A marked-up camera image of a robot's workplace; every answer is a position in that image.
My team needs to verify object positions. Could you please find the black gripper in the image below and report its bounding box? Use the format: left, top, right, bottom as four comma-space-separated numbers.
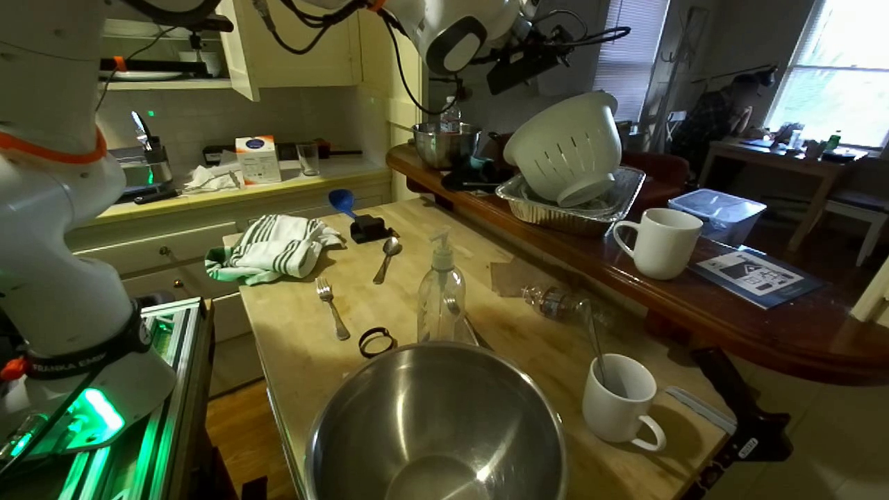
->
484, 38, 570, 98

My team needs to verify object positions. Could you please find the white plastic colander dish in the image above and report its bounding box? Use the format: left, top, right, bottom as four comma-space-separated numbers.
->
501, 86, 626, 209

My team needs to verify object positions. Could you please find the white striped dish towel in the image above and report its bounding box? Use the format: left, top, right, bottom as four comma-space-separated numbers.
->
204, 210, 347, 288

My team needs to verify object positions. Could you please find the clear plastic water bottle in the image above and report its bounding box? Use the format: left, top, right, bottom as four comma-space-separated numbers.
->
434, 95, 466, 166

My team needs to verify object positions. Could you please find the aluminium foil tray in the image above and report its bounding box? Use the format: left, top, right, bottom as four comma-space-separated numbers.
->
494, 164, 651, 236

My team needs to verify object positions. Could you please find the person in dark clothes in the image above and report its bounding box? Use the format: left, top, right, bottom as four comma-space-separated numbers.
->
669, 66, 777, 178

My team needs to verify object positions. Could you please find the small black box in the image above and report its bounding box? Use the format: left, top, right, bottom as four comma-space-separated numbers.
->
347, 210, 398, 248

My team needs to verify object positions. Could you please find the metal spoon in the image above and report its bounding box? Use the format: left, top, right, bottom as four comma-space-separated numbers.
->
370, 234, 406, 286
315, 279, 354, 345

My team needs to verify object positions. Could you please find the blue plastic funnel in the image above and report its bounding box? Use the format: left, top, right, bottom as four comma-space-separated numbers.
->
325, 185, 361, 221

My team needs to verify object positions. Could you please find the large white mug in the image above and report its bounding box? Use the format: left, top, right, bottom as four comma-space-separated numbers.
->
608, 204, 705, 282

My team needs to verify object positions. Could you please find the white cabinet door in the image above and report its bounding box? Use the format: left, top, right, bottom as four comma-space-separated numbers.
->
212, 0, 368, 106

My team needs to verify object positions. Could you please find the crushed clear plastic bottle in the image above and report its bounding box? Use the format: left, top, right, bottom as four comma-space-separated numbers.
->
520, 277, 601, 324

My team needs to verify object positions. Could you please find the clear soap pump bottle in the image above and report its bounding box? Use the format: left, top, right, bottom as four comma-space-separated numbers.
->
413, 225, 481, 349

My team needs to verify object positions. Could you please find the clear plastic lidded container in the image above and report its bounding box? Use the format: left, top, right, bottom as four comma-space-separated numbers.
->
665, 185, 769, 248

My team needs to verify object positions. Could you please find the wooden desk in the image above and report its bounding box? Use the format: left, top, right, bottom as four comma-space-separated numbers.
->
700, 135, 873, 256

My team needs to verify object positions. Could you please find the white tissue box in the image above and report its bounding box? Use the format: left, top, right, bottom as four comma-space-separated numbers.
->
230, 132, 283, 189

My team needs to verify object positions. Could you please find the printed pamphlet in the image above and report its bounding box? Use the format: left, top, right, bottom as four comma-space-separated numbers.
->
691, 243, 820, 314

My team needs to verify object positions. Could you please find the bright window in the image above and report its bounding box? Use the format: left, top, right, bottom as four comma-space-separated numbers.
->
763, 0, 889, 153

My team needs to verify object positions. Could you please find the small white mug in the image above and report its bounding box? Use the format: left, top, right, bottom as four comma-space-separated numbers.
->
579, 349, 669, 454

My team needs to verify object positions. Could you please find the white chair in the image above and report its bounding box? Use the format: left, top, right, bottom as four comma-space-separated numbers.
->
786, 189, 889, 271

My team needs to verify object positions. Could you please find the black pole with orange clamps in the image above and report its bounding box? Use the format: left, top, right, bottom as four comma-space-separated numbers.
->
95, 7, 237, 84

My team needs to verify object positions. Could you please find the small steel mixing bowl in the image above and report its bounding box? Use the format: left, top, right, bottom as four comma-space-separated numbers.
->
302, 341, 570, 500

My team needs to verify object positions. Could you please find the silver kitchen appliance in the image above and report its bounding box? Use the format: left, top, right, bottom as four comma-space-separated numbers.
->
84, 109, 180, 210

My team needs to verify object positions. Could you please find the black rubber ring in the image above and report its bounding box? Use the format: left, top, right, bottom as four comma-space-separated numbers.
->
355, 324, 400, 361

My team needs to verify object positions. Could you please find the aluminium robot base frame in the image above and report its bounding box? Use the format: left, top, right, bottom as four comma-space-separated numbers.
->
0, 293, 218, 500

